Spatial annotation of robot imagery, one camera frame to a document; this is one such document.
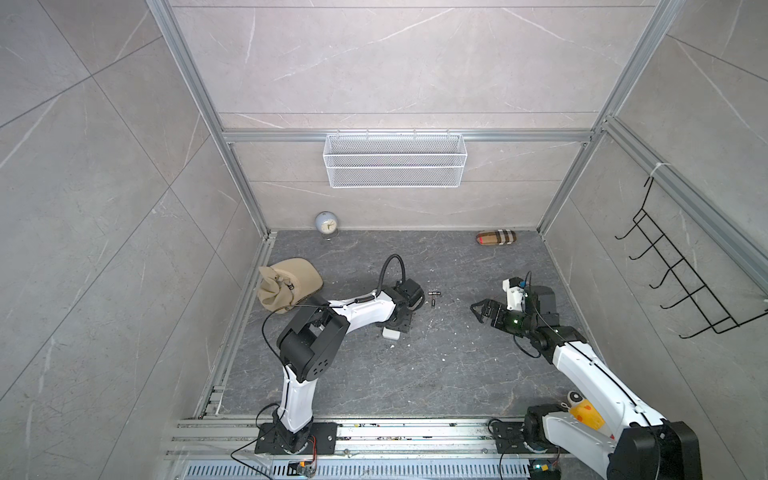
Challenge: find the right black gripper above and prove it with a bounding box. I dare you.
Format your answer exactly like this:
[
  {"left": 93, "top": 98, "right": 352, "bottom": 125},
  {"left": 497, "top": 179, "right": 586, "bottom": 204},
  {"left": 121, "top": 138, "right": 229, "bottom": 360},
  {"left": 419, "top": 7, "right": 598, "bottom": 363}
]
[{"left": 471, "top": 299, "right": 537, "bottom": 339}]

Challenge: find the white remote control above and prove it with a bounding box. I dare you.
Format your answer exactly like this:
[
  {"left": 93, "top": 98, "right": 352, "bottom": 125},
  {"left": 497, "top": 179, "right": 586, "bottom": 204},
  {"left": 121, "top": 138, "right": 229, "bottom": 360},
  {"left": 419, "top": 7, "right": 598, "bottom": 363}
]
[{"left": 382, "top": 328, "right": 401, "bottom": 341}]

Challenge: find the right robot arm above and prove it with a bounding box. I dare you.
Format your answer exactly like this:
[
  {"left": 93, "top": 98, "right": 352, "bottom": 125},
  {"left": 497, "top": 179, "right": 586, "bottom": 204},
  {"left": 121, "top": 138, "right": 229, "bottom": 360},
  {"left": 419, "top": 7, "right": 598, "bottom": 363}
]
[{"left": 470, "top": 277, "right": 703, "bottom": 479}]

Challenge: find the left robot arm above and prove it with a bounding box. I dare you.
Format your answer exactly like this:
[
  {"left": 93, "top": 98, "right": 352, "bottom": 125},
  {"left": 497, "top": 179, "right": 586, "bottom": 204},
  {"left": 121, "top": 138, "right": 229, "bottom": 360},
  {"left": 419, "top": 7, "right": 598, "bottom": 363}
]
[{"left": 276, "top": 279, "right": 425, "bottom": 436}]

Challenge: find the plaid striped slipper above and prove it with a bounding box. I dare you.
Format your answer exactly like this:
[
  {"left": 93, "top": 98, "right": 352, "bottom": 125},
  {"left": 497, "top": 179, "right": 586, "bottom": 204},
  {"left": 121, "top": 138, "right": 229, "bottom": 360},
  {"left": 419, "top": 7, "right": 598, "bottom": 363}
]
[{"left": 476, "top": 229, "right": 517, "bottom": 246}]

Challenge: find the small round grey clock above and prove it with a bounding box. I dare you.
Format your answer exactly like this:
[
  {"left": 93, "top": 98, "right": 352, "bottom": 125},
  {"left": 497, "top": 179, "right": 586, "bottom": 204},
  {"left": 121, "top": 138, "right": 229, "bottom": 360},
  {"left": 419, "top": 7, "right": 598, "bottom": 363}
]
[{"left": 315, "top": 211, "right": 339, "bottom": 237}]

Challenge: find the beige cap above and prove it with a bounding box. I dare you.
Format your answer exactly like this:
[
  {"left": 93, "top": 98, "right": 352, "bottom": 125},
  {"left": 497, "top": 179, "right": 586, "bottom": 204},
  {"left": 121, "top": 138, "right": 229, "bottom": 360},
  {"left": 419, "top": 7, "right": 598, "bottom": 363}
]
[{"left": 257, "top": 258, "right": 323, "bottom": 313}]

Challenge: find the yellow plush toy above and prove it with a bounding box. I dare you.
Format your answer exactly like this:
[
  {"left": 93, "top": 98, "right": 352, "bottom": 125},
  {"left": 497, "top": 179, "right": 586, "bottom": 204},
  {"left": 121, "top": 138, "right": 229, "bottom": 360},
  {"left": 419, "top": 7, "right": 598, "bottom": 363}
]
[{"left": 565, "top": 391, "right": 605, "bottom": 431}]

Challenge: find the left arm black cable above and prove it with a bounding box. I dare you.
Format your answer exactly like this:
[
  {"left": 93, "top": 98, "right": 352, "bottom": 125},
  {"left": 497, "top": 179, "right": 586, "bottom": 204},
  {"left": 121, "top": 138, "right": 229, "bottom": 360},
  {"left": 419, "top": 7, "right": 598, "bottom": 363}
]
[{"left": 376, "top": 253, "right": 407, "bottom": 295}]

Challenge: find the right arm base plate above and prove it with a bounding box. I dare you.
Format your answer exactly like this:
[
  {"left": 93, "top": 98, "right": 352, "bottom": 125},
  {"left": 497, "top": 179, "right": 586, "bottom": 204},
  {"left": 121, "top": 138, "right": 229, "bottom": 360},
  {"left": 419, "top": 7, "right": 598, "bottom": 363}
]
[{"left": 486, "top": 418, "right": 567, "bottom": 455}]

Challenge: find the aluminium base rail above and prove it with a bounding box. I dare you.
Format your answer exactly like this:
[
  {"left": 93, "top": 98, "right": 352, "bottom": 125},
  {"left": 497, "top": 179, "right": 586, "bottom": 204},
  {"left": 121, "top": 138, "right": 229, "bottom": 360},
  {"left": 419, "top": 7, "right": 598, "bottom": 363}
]
[{"left": 161, "top": 416, "right": 597, "bottom": 479}]

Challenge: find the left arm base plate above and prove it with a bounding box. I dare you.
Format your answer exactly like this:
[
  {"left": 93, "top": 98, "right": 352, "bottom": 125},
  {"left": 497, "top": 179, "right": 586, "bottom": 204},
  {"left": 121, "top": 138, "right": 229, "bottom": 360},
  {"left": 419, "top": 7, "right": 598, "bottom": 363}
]
[{"left": 254, "top": 421, "right": 339, "bottom": 455}]

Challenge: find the white wire mesh basket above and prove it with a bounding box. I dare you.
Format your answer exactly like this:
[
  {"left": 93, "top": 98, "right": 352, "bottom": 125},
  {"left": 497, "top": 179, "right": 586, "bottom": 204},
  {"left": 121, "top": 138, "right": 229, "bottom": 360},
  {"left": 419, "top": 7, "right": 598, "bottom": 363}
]
[{"left": 323, "top": 133, "right": 468, "bottom": 189}]

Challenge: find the black wall hook rack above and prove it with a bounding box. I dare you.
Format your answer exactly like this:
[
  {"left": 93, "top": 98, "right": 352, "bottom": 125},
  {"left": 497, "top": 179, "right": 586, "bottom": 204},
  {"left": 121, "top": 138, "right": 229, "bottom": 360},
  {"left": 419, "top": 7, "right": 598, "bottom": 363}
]
[{"left": 614, "top": 177, "right": 767, "bottom": 340}]

